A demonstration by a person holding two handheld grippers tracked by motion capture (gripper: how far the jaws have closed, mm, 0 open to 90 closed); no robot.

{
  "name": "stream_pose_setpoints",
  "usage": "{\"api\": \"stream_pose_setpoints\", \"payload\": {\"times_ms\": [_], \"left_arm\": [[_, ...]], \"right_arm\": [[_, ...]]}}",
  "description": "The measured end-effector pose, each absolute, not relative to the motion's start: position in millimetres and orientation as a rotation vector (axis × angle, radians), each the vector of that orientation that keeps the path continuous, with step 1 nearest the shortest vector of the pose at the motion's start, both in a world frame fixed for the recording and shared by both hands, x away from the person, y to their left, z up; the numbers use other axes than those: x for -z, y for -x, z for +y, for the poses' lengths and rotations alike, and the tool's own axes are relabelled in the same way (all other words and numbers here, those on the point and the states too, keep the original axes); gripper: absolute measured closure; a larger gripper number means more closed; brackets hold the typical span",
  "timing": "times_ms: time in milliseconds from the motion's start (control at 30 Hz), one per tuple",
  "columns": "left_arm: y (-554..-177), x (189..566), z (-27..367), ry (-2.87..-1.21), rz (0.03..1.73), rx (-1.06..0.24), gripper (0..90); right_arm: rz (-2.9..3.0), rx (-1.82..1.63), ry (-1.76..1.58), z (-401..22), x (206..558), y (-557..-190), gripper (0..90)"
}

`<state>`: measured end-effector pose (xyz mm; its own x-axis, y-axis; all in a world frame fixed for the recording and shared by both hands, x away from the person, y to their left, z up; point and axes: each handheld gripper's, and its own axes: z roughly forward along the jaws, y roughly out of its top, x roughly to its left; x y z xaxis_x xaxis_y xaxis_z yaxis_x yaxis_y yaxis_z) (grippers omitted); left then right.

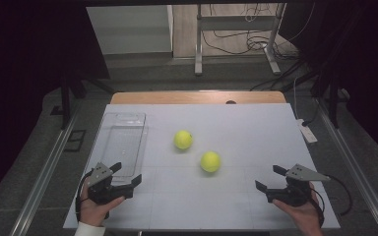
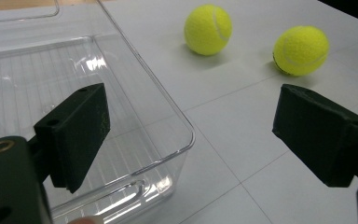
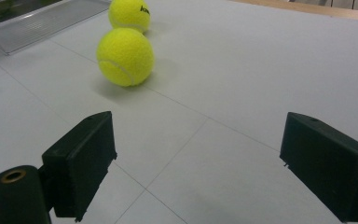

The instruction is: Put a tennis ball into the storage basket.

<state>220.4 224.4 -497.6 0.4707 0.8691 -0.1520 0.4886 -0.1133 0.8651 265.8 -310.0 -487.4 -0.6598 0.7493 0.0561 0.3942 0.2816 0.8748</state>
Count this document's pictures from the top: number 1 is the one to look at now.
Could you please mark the dark curtain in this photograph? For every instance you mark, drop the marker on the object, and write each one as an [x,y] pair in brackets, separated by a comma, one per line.
[367,65]
[23,65]

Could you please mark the white table cover board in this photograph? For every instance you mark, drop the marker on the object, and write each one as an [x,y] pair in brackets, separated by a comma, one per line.
[242,137]

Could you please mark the grey metal desk frame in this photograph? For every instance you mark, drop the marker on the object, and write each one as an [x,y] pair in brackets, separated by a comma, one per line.
[239,23]

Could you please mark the white cabinet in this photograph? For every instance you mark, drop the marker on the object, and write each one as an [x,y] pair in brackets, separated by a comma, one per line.
[129,29]

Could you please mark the black stand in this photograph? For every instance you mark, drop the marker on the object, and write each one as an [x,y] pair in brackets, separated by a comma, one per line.
[66,98]
[333,98]

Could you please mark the clear plastic container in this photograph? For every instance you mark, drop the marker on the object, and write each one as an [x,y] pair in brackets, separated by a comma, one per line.
[124,141]

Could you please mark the yellow tennis ball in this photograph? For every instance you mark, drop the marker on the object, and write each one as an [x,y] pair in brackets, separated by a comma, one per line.
[210,161]
[183,140]

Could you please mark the person's left hand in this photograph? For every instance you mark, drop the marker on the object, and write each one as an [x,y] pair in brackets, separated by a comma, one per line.
[93,213]

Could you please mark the white power strip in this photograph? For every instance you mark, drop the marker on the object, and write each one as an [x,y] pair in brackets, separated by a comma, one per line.
[306,131]

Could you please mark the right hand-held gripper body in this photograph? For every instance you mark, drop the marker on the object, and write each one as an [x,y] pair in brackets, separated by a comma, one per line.
[293,195]

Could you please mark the aluminium floor rail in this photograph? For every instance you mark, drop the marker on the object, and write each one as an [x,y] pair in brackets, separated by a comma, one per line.
[357,170]
[42,183]

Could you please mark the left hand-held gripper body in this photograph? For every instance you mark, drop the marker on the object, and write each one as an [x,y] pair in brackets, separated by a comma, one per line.
[102,191]

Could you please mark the person's right hand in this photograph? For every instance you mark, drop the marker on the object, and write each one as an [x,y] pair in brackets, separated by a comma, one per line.
[305,218]

